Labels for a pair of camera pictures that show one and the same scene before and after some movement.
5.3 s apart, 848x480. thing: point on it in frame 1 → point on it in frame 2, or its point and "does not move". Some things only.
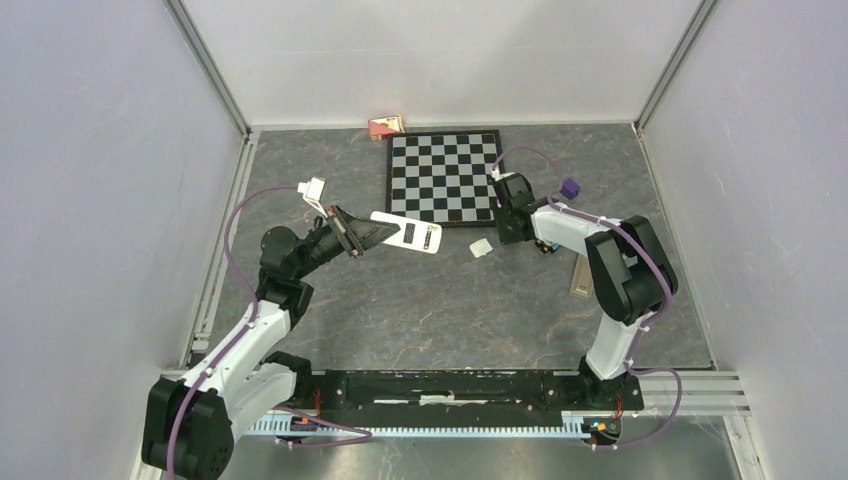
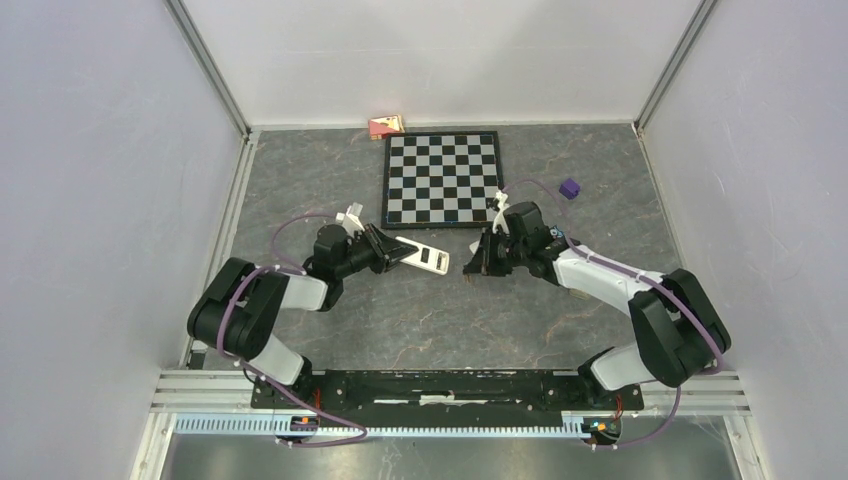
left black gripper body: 338,225 → 365,254
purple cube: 570,189 does not move
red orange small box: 380,128 does not move
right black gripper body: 506,233 → 498,253
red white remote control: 413,234 → 428,259
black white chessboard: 444,177 does not move
